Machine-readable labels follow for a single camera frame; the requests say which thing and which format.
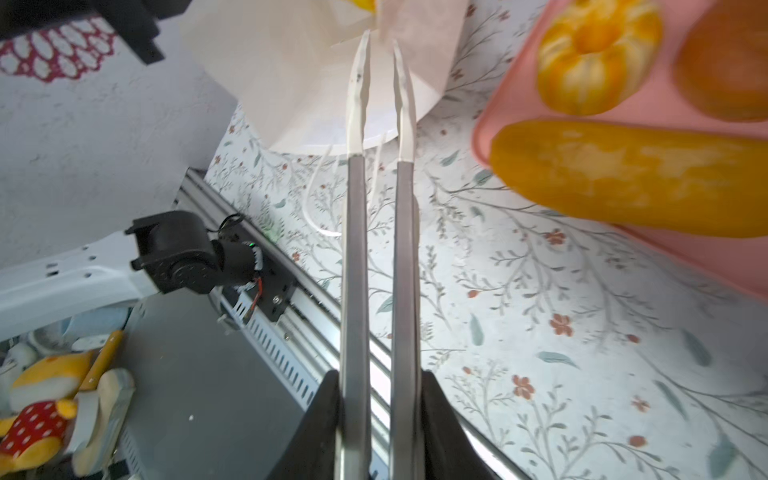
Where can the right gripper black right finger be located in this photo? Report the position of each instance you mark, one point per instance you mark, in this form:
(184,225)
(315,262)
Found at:
(448,452)

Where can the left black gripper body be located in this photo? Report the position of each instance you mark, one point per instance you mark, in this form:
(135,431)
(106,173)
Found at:
(90,18)

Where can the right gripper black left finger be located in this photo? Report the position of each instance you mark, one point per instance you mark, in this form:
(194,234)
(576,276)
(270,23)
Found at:
(310,454)

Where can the white printed paper bag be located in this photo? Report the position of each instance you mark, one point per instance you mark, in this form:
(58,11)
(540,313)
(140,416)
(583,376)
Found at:
(288,64)

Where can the small yellow fake bread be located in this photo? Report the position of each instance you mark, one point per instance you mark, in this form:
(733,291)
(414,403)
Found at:
(367,5)

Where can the long yellow fake baguette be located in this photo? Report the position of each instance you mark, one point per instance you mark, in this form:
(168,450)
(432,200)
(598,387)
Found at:
(685,181)

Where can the round fake bread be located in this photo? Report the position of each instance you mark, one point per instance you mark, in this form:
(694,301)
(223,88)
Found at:
(721,68)

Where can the metal tongs with white tips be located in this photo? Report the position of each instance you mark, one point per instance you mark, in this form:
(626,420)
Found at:
(406,438)

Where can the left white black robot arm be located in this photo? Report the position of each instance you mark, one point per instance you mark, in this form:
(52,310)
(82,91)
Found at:
(161,253)

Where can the yellow red plush toy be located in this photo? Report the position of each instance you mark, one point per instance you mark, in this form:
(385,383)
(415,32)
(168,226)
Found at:
(71,406)

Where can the pink plastic tray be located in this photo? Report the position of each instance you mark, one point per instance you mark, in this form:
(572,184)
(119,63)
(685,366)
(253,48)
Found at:
(648,115)

